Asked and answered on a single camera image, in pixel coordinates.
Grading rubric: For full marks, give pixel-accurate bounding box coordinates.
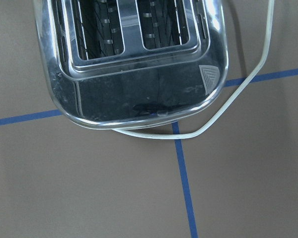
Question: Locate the chrome and cream toaster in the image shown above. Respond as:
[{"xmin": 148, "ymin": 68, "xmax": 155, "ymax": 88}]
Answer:
[{"xmin": 33, "ymin": 0, "xmax": 228, "ymax": 130}]

